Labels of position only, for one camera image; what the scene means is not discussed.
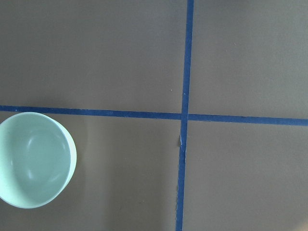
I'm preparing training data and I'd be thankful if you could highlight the green bowl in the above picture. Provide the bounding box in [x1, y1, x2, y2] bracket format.
[0, 112, 77, 209]

